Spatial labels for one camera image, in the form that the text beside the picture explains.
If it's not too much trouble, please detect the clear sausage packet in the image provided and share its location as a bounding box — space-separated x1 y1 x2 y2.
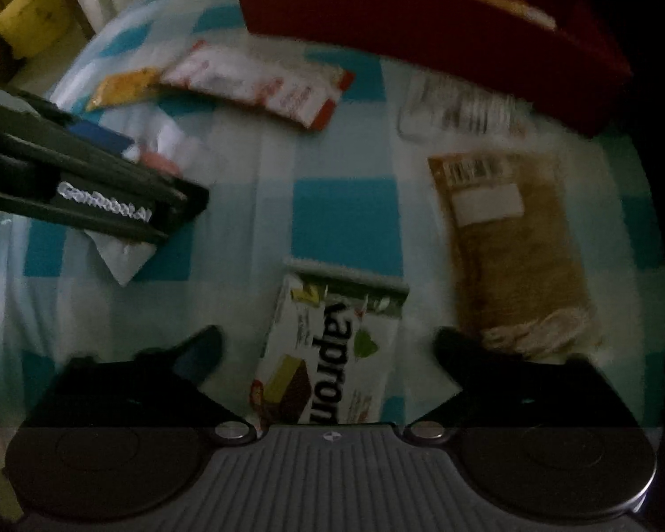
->
91 119 211 288

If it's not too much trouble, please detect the blue white checked cloth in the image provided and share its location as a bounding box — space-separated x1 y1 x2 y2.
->
0 0 665 427

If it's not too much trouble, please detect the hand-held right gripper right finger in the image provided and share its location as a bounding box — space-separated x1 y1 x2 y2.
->
403 328 639 448

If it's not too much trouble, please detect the red box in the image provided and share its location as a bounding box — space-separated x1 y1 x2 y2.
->
231 0 634 138

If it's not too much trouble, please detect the brown snack packet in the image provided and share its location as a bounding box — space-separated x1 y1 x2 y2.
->
426 149 605 358

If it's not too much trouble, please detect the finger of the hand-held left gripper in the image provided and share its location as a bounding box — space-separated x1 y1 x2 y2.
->
3 87 137 163
144 169 210 245

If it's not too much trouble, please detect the green white wafer packet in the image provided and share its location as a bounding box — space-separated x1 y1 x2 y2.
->
249 258 411 427

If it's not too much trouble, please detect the silver foil snack packet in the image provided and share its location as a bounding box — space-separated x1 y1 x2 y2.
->
396 69 530 142

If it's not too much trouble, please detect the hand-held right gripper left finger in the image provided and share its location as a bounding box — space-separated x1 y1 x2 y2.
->
33 326 258 447

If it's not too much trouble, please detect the yellow snack bar packet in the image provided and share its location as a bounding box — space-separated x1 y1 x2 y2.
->
86 66 161 112

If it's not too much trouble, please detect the red white snack packet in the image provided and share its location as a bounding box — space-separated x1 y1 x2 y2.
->
160 40 356 133

